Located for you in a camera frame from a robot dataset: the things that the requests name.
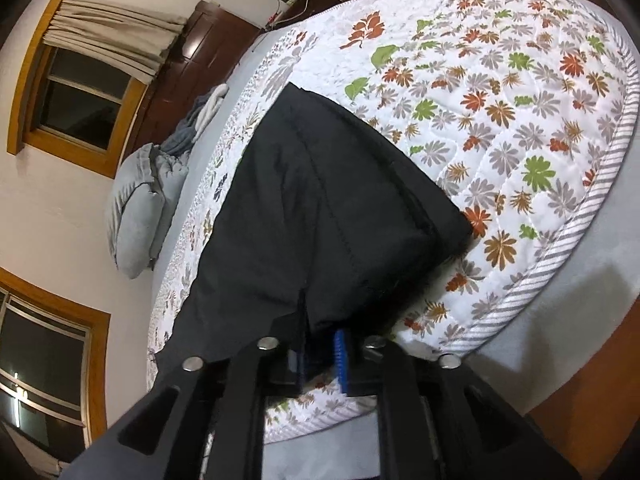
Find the curtained wooden frame window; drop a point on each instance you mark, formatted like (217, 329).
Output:
(70, 105)

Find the black pants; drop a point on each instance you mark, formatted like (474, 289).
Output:
(310, 200)

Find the dark grey fleece blanket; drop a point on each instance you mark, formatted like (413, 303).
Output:
(182, 130)

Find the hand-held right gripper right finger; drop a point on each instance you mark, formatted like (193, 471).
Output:
(341, 360)

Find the large grey pillow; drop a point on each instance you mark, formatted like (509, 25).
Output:
(142, 230)

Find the beige curtain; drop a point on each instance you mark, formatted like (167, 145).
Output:
(115, 35)

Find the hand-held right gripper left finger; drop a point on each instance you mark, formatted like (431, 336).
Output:
(299, 360)

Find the dark wooden headboard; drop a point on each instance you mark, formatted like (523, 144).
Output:
(175, 75)

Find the grey pillows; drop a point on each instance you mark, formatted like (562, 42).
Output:
(122, 190)

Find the white cloth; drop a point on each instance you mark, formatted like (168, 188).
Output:
(212, 102)

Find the flat grey pillow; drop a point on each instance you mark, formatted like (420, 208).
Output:
(172, 180)

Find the floral quilted blanket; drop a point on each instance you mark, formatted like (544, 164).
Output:
(500, 85)

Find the wide wooden frame window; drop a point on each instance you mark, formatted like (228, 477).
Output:
(45, 360)

